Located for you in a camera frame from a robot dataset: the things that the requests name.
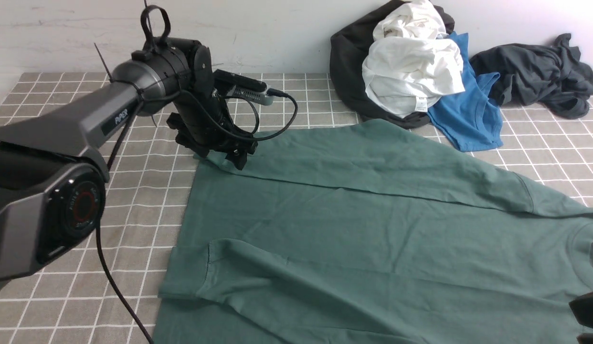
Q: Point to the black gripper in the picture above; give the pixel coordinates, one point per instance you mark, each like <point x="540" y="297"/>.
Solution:
<point x="202" y="120"/>

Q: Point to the green long-sleeve top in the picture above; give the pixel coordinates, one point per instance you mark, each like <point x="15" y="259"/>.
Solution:
<point x="370" y="234"/>

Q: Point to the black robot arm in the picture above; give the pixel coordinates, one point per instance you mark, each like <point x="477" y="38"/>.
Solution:
<point x="52" y="174"/>

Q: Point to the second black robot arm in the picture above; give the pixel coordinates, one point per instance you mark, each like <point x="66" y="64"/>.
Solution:
<point x="582" y="309"/>

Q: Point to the black garment in pile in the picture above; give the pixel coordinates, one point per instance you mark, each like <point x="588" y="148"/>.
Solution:
<point x="349" y="47"/>

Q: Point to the white garment in pile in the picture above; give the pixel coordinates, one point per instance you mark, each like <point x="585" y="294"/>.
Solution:
<point x="412" y="63"/>

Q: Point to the blue t-shirt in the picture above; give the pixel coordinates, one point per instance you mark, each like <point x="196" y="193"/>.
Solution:
<point x="470" y="120"/>

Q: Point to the dark grey crumpled garment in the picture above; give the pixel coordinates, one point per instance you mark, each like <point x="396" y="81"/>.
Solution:
<point x="528" y="74"/>

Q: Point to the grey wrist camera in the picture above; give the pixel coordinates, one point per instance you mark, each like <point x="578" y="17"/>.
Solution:
<point x="229" y="84"/>

